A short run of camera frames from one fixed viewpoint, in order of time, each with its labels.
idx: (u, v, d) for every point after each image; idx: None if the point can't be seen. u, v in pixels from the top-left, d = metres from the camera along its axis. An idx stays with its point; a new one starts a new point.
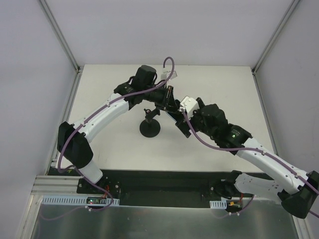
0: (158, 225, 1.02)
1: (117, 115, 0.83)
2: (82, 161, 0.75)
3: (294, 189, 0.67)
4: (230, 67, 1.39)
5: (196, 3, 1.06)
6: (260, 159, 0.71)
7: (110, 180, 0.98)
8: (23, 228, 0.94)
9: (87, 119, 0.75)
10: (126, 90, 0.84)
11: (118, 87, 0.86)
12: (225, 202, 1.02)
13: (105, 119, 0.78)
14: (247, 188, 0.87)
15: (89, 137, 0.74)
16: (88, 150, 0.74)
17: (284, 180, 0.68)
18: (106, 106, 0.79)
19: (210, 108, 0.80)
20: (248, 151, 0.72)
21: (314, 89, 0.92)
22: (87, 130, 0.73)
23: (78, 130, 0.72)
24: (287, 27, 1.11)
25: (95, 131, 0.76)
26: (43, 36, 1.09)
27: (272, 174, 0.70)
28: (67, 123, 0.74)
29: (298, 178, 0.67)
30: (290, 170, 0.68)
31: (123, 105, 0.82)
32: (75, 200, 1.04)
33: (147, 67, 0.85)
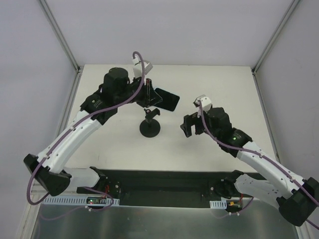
0: (158, 225, 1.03)
1: (88, 136, 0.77)
2: (57, 189, 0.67)
3: (288, 192, 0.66)
4: (230, 67, 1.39)
5: (195, 3, 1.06)
6: (257, 161, 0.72)
7: (110, 180, 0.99)
8: (23, 227, 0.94)
9: (51, 149, 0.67)
10: (93, 106, 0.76)
11: (85, 102, 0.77)
12: (225, 202, 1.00)
13: (71, 145, 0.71)
14: (248, 189, 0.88)
15: (56, 170, 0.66)
16: (62, 178, 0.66)
17: (279, 183, 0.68)
18: (71, 131, 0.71)
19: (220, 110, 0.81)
20: (246, 152, 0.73)
21: (314, 89, 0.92)
22: (52, 163, 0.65)
23: (42, 165, 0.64)
24: (287, 27, 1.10)
25: (63, 161, 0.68)
26: (43, 37, 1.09)
27: (269, 177, 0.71)
28: (31, 155, 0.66)
29: (293, 182, 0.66)
30: (286, 174, 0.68)
31: (91, 124, 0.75)
32: (75, 200, 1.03)
33: (115, 74, 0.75)
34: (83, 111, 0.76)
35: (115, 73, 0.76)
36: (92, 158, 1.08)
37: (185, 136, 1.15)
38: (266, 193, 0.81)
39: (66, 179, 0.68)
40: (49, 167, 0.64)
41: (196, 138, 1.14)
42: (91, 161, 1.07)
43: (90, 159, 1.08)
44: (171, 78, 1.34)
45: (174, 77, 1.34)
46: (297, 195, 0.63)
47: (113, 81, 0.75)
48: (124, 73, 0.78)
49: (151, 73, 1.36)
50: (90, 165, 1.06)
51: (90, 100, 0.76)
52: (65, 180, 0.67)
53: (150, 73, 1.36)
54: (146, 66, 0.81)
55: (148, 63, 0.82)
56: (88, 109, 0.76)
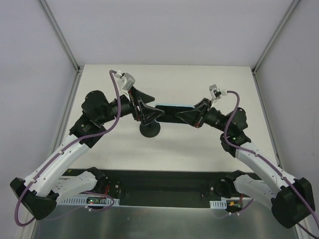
0: (158, 225, 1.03)
1: (76, 159, 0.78)
2: (43, 213, 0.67)
3: (278, 188, 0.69)
4: (230, 67, 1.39)
5: (195, 3, 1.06)
6: (252, 160, 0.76)
7: (110, 179, 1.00)
8: (23, 227, 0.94)
9: (38, 174, 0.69)
10: (82, 131, 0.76)
11: (74, 126, 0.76)
12: (225, 202, 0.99)
13: (59, 169, 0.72)
14: (246, 190, 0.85)
15: (43, 193, 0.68)
16: (47, 201, 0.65)
17: (270, 179, 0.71)
18: (59, 155, 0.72)
19: (240, 113, 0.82)
20: (243, 151, 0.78)
21: (314, 89, 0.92)
22: (39, 187, 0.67)
23: (28, 189, 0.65)
24: (287, 27, 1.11)
25: (50, 184, 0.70)
26: (43, 37, 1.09)
27: (262, 175, 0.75)
28: (18, 179, 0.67)
29: (283, 179, 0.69)
30: (277, 172, 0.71)
31: (80, 148, 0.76)
32: (75, 200, 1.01)
33: (91, 103, 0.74)
34: (73, 135, 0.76)
35: (92, 102, 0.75)
36: (92, 158, 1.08)
37: (186, 135, 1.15)
38: (262, 193, 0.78)
39: (53, 204, 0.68)
40: (36, 191, 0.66)
41: (196, 138, 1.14)
42: (91, 161, 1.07)
43: (90, 160, 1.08)
44: (171, 78, 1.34)
45: (174, 77, 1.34)
46: (286, 192, 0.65)
47: (91, 109, 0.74)
48: (102, 100, 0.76)
49: (151, 73, 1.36)
50: (90, 165, 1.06)
51: (78, 124, 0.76)
52: (52, 205, 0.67)
53: (150, 73, 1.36)
54: (124, 84, 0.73)
55: (127, 80, 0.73)
56: (78, 133, 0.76)
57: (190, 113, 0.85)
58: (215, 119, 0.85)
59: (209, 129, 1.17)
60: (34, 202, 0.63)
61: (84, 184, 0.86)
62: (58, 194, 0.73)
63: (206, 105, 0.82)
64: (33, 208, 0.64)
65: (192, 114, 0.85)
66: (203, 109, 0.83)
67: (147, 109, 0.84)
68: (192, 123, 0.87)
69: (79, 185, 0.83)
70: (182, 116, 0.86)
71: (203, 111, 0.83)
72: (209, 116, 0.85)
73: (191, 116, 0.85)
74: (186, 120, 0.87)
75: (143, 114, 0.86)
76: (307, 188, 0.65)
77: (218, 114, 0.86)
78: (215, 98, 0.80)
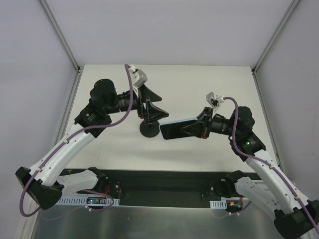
0: (158, 225, 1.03)
1: (81, 148, 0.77)
2: (49, 203, 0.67)
3: (289, 208, 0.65)
4: (230, 67, 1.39)
5: (195, 3, 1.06)
6: (266, 172, 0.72)
7: (110, 179, 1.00)
8: (23, 227, 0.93)
9: (44, 162, 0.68)
10: (87, 120, 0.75)
11: (79, 115, 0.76)
12: (225, 202, 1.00)
13: (64, 158, 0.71)
14: (248, 195, 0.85)
15: (48, 183, 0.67)
16: (53, 191, 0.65)
17: (283, 197, 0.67)
18: (64, 144, 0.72)
19: (245, 111, 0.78)
20: (256, 161, 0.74)
21: (314, 89, 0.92)
22: (45, 176, 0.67)
23: (34, 178, 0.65)
24: (287, 27, 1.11)
25: (56, 174, 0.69)
26: (43, 37, 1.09)
27: (274, 190, 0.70)
28: (23, 169, 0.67)
29: (297, 200, 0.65)
30: (291, 190, 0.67)
31: (85, 138, 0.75)
32: (75, 200, 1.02)
33: (100, 90, 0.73)
34: (78, 124, 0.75)
35: (101, 89, 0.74)
36: (92, 158, 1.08)
37: None
38: (265, 202, 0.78)
39: (58, 194, 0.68)
40: (41, 180, 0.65)
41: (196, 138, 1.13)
42: (91, 161, 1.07)
43: (90, 160, 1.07)
44: (171, 78, 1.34)
45: (174, 77, 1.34)
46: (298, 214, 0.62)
47: (99, 96, 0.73)
48: (111, 87, 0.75)
49: (151, 73, 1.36)
50: (90, 165, 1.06)
51: (83, 113, 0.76)
52: (57, 196, 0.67)
53: (150, 73, 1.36)
54: (136, 81, 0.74)
55: (140, 76, 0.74)
56: (82, 122, 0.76)
57: (194, 126, 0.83)
58: (221, 126, 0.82)
59: None
60: (39, 192, 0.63)
61: (85, 182, 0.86)
62: (63, 185, 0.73)
63: (207, 115, 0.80)
64: (39, 197, 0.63)
65: (197, 126, 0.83)
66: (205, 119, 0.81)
67: (153, 108, 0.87)
68: (199, 135, 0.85)
69: (80, 181, 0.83)
70: (188, 129, 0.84)
71: (205, 122, 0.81)
72: (214, 123, 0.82)
73: (196, 128, 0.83)
74: (193, 132, 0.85)
75: (148, 114, 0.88)
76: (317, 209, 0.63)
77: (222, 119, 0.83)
78: (214, 107, 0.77)
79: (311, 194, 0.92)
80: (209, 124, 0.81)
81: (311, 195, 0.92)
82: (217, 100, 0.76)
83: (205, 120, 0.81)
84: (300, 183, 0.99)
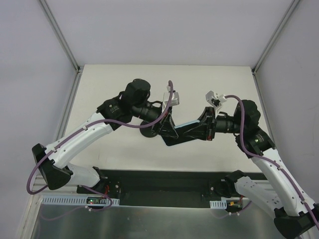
0: (158, 225, 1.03)
1: (99, 138, 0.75)
2: (56, 185, 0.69)
3: (295, 212, 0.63)
4: (230, 67, 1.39)
5: (196, 3, 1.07)
6: (273, 173, 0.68)
7: (111, 180, 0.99)
8: (23, 227, 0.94)
9: (60, 144, 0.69)
10: (110, 111, 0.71)
11: (103, 104, 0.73)
12: (225, 202, 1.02)
13: (78, 145, 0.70)
14: (247, 194, 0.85)
15: (59, 166, 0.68)
16: (62, 175, 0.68)
17: (289, 200, 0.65)
18: (82, 130, 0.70)
19: (247, 103, 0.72)
20: (265, 161, 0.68)
21: (314, 89, 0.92)
22: (57, 157, 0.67)
23: (47, 157, 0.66)
24: (287, 27, 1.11)
25: (68, 157, 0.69)
26: (43, 37, 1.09)
27: (279, 192, 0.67)
28: (40, 146, 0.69)
29: (303, 204, 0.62)
30: (299, 194, 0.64)
31: (104, 128, 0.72)
32: (75, 200, 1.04)
33: (138, 85, 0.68)
34: (99, 114, 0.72)
35: (140, 85, 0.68)
36: (92, 158, 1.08)
37: None
38: (265, 201, 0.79)
39: (66, 178, 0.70)
40: (54, 161, 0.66)
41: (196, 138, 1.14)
42: (91, 161, 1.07)
43: (90, 159, 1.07)
44: (171, 78, 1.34)
45: (174, 77, 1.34)
46: (304, 221, 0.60)
47: (133, 92, 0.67)
48: (147, 87, 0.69)
49: (151, 72, 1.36)
50: (90, 164, 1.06)
51: (107, 103, 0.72)
52: (65, 179, 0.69)
53: (151, 72, 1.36)
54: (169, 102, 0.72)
55: (176, 96, 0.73)
56: (104, 113, 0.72)
57: (198, 129, 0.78)
58: (226, 124, 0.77)
59: None
60: (49, 173, 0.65)
61: (88, 179, 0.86)
62: (73, 172, 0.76)
63: (210, 116, 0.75)
64: (48, 178, 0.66)
65: (200, 129, 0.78)
66: (208, 122, 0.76)
67: (169, 123, 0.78)
68: (204, 137, 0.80)
69: (85, 176, 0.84)
70: (190, 133, 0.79)
71: (209, 124, 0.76)
72: (218, 123, 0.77)
73: (200, 130, 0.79)
74: (197, 135, 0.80)
75: (162, 126, 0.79)
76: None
77: (226, 117, 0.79)
78: (217, 105, 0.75)
79: (311, 194, 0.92)
80: (212, 126, 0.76)
81: (311, 195, 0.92)
82: (219, 100, 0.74)
83: (209, 122, 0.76)
84: (300, 183, 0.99)
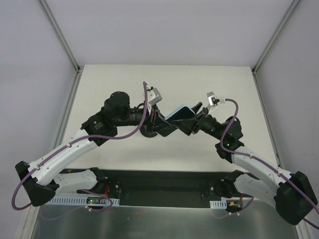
0: (158, 225, 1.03)
1: (82, 154, 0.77)
2: (40, 200, 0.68)
3: (276, 185, 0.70)
4: (230, 67, 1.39)
5: (195, 3, 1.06)
6: (248, 162, 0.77)
7: (110, 180, 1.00)
8: (23, 227, 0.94)
9: (43, 162, 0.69)
10: (94, 128, 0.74)
11: (86, 121, 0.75)
12: (225, 202, 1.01)
13: (63, 161, 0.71)
14: (247, 190, 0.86)
15: (43, 182, 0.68)
16: (45, 191, 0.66)
17: (268, 179, 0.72)
18: (66, 148, 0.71)
19: (235, 124, 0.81)
20: (238, 155, 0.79)
21: (314, 89, 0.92)
22: (40, 176, 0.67)
23: (30, 175, 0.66)
24: (287, 27, 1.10)
25: (52, 174, 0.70)
26: (43, 37, 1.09)
27: (259, 175, 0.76)
28: (23, 164, 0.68)
29: (280, 176, 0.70)
30: (273, 169, 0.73)
31: (87, 145, 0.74)
32: (75, 200, 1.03)
33: (115, 102, 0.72)
34: (83, 130, 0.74)
35: (118, 100, 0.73)
36: (92, 158, 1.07)
37: (185, 136, 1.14)
38: (263, 191, 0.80)
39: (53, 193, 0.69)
40: (37, 179, 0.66)
41: (196, 138, 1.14)
42: (91, 162, 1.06)
43: (90, 160, 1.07)
44: (171, 78, 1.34)
45: (174, 77, 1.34)
46: (284, 188, 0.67)
47: (113, 108, 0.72)
48: (126, 101, 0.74)
49: (151, 72, 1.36)
50: (89, 165, 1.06)
51: (91, 120, 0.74)
52: (50, 195, 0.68)
53: (151, 73, 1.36)
54: (152, 99, 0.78)
55: (158, 96, 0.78)
56: (89, 128, 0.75)
57: (187, 122, 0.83)
58: (211, 126, 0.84)
59: None
60: (31, 190, 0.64)
61: (83, 183, 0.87)
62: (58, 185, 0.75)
63: (204, 115, 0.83)
64: (31, 195, 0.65)
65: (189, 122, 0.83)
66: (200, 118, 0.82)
67: (159, 118, 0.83)
68: (189, 131, 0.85)
69: (77, 182, 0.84)
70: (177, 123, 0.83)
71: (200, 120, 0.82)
72: (206, 123, 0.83)
73: (187, 125, 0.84)
74: (182, 127, 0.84)
75: (155, 124, 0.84)
76: (303, 181, 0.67)
77: (212, 120, 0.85)
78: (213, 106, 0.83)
79: None
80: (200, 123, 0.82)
81: None
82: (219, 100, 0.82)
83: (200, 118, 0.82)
84: None
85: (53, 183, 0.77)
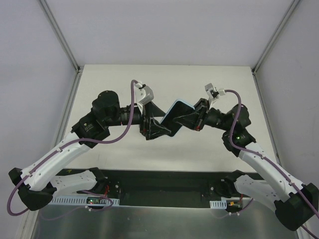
0: (158, 225, 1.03)
1: (76, 157, 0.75)
2: (37, 205, 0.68)
3: (286, 194, 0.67)
4: (230, 67, 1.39)
5: (196, 3, 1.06)
6: (259, 163, 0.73)
7: (110, 180, 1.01)
8: (23, 227, 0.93)
9: (34, 168, 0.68)
10: (84, 130, 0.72)
11: (77, 123, 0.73)
12: (225, 202, 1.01)
13: (55, 166, 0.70)
14: (247, 191, 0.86)
15: (36, 188, 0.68)
16: (41, 196, 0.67)
17: (278, 186, 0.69)
18: (57, 153, 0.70)
19: (242, 111, 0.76)
20: (248, 152, 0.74)
21: (314, 88, 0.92)
22: (33, 182, 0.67)
23: (23, 182, 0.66)
24: (288, 27, 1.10)
25: (45, 179, 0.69)
26: (43, 37, 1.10)
27: (268, 179, 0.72)
28: (16, 171, 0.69)
29: (291, 185, 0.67)
30: (285, 177, 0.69)
31: (79, 148, 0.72)
32: (75, 200, 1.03)
33: (101, 102, 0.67)
34: (74, 133, 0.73)
35: (104, 101, 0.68)
36: (92, 158, 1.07)
37: (185, 136, 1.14)
38: (263, 194, 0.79)
39: (48, 197, 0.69)
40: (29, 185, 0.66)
41: (196, 138, 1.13)
42: (90, 162, 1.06)
43: (90, 159, 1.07)
44: (171, 78, 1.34)
45: (174, 77, 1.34)
46: (293, 198, 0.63)
47: (99, 109, 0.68)
48: (114, 101, 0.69)
49: (151, 73, 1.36)
50: (89, 164, 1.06)
51: (81, 122, 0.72)
52: (46, 199, 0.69)
53: (151, 73, 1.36)
54: (142, 98, 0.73)
55: (149, 93, 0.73)
56: (79, 130, 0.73)
57: (188, 117, 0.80)
58: (216, 120, 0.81)
59: (209, 129, 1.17)
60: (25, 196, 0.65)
61: (81, 185, 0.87)
62: (56, 189, 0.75)
63: (205, 106, 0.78)
64: (27, 200, 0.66)
65: (191, 118, 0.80)
66: (201, 111, 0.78)
67: (155, 126, 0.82)
68: (193, 126, 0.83)
69: (76, 183, 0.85)
70: (180, 120, 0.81)
71: (202, 113, 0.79)
72: (210, 117, 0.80)
73: (191, 120, 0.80)
74: (185, 123, 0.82)
75: (151, 130, 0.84)
76: (315, 194, 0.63)
77: (218, 113, 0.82)
78: (213, 98, 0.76)
79: None
80: (204, 116, 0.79)
81: None
82: (218, 92, 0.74)
83: (202, 111, 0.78)
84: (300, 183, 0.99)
85: (50, 186, 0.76)
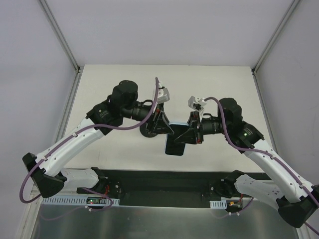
0: (159, 225, 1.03)
1: (89, 143, 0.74)
2: (49, 192, 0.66)
3: (296, 198, 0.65)
4: (230, 67, 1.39)
5: (196, 3, 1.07)
6: (268, 163, 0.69)
7: (110, 180, 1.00)
8: (23, 227, 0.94)
9: (50, 152, 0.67)
10: (99, 116, 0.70)
11: (91, 110, 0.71)
12: (225, 202, 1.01)
13: (69, 152, 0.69)
14: (247, 191, 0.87)
15: (51, 174, 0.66)
16: (54, 183, 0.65)
17: (288, 188, 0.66)
18: (72, 137, 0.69)
19: (226, 100, 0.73)
20: (257, 152, 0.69)
21: (314, 88, 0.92)
22: (48, 166, 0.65)
23: (38, 166, 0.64)
24: (288, 27, 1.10)
25: (60, 165, 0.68)
26: (43, 37, 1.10)
27: (277, 180, 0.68)
28: (30, 155, 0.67)
29: (302, 188, 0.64)
30: (296, 179, 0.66)
31: (94, 134, 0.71)
32: (75, 200, 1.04)
33: (124, 87, 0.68)
34: (88, 119, 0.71)
35: (126, 87, 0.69)
36: (92, 158, 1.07)
37: None
38: (265, 194, 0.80)
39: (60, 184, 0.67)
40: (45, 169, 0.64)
41: None
42: (90, 162, 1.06)
43: (90, 159, 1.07)
44: (171, 78, 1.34)
45: (174, 77, 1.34)
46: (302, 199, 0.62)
47: (120, 95, 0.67)
48: (135, 88, 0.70)
49: (151, 73, 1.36)
50: (89, 164, 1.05)
51: (96, 108, 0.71)
52: (58, 186, 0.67)
53: (151, 73, 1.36)
54: (159, 97, 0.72)
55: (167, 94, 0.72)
56: (94, 117, 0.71)
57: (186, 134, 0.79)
58: (212, 126, 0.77)
59: None
60: (41, 181, 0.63)
61: (85, 181, 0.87)
62: (66, 179, 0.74)
63: (195, 121, 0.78)
64: (41, 185, 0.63)
65: (190, 133, 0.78)
66: (194, 126, 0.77)
67: (162, 120, 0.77)
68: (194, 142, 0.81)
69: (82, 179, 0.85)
70: (181, 139, 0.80)
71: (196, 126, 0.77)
72: (205, 126, 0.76)
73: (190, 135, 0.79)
74: (187, 141, 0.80)
75: (156, 125, 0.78)
76: None
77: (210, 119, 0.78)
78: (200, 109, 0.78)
79: None
80: (199, 128, 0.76)
81: None
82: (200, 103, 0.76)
83: (195, 125, 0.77)
84: None
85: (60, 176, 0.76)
